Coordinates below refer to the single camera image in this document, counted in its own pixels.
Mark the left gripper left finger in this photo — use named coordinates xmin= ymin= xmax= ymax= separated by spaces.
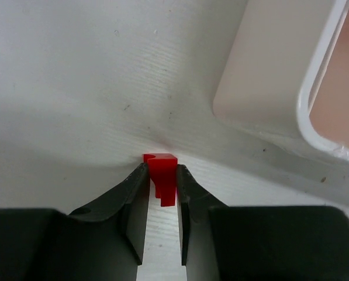
xmin=67 ymin=163 xmax=150 ymax=280

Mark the red notched lego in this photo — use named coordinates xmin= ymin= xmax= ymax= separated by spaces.
xmin=143 ymin=153 xmax=178 ymax=207

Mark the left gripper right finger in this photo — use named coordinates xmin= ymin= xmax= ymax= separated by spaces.
xmin=176 ymin=165 xmax=221 ymax=280

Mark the white compartment tray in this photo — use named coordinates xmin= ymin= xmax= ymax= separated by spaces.
xmin=213 ymin=1 xmax=349 ymax=164

